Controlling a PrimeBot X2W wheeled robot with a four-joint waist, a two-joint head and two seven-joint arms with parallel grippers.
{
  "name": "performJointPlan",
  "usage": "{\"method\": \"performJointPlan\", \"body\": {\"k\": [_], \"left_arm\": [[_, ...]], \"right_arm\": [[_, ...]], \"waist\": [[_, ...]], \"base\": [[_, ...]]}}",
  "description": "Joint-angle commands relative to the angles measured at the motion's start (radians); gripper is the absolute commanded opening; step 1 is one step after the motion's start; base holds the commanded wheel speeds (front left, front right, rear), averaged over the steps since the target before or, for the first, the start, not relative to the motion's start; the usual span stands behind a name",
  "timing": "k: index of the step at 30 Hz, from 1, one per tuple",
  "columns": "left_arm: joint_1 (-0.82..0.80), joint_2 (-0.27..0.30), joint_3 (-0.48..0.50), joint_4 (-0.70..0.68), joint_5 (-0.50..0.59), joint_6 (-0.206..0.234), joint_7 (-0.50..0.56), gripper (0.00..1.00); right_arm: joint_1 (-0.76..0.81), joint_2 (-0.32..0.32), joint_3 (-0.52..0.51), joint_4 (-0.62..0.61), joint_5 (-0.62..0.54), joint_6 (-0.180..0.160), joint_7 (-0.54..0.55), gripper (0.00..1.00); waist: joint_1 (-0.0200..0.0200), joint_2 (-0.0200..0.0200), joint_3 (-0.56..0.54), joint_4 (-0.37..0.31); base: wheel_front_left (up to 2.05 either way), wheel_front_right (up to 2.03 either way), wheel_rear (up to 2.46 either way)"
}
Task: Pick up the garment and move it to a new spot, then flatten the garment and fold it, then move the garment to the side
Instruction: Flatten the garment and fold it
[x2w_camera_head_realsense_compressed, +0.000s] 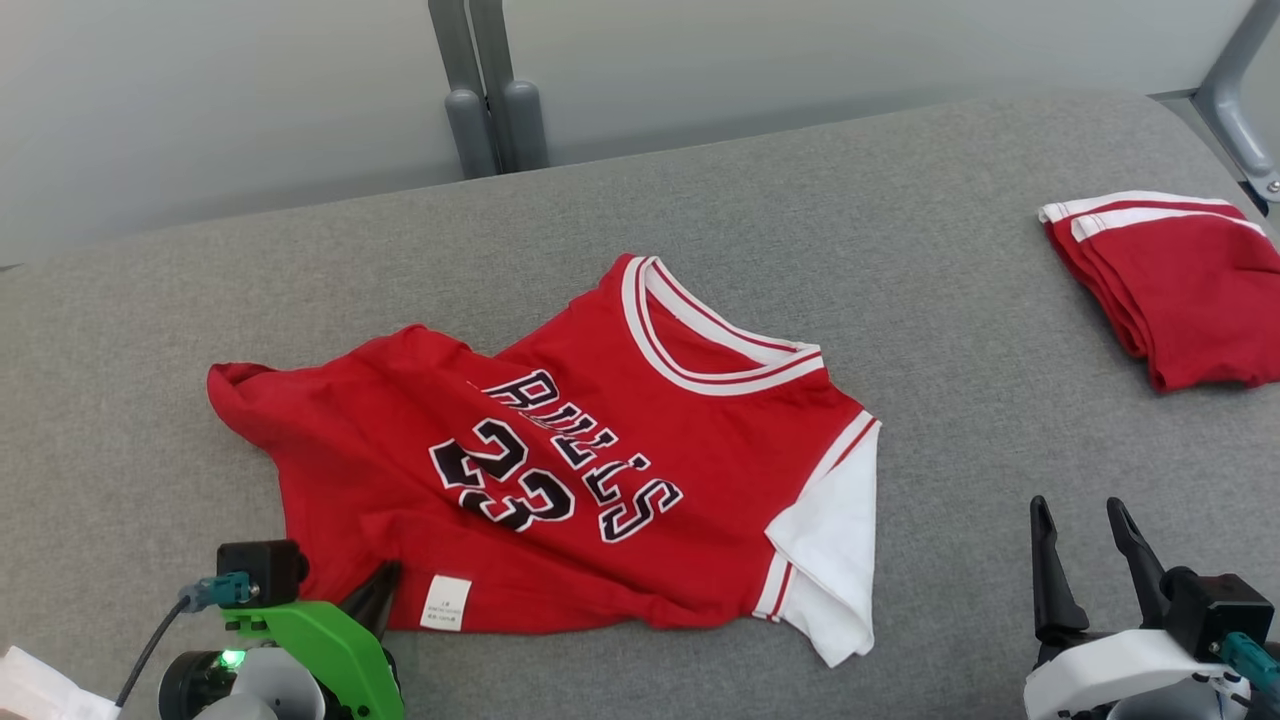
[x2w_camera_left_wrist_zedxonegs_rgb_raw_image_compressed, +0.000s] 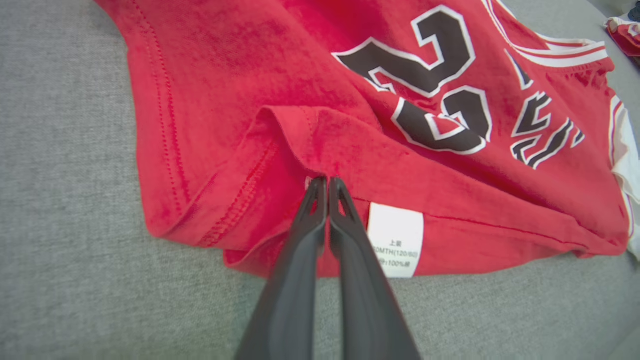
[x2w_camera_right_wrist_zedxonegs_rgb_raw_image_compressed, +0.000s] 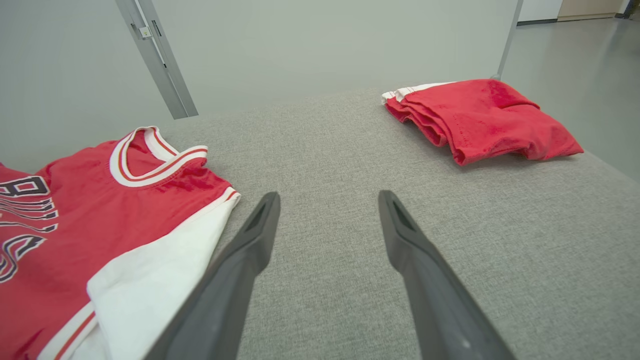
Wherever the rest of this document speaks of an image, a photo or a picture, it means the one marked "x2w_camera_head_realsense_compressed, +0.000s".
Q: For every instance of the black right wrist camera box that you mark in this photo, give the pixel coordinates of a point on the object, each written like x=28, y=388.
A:
x=1215, y=605

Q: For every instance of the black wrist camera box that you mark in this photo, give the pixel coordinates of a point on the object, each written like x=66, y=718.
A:
x=1215, y=605
x=262, y=570

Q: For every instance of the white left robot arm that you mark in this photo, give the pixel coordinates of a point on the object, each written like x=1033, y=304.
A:
x=270, y=695

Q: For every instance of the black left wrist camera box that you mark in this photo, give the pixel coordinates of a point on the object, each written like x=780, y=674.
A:
x=262, y=570

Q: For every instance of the red shorts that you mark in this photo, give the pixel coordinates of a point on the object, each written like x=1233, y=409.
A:
x=1190, y=300

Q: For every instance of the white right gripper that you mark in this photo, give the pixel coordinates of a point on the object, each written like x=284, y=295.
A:
x=1100, y=670

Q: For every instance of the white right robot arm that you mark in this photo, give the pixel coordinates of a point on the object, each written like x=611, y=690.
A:
x=1165, y=710

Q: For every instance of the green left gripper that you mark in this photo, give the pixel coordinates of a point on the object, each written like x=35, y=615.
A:
x=345, y=660

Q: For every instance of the grey slanted metal frame post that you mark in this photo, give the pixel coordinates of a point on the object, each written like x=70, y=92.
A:
x=1235, y=90

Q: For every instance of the grey double post with round feet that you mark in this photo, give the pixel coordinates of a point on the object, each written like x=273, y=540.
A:
x=500, y=100

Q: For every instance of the white crumpled plastic sheet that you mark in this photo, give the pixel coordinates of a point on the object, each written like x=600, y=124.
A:
x=50, y=690

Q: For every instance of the red Bulls basketball jersey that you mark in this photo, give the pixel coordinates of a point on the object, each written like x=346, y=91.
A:
x=560, y=500

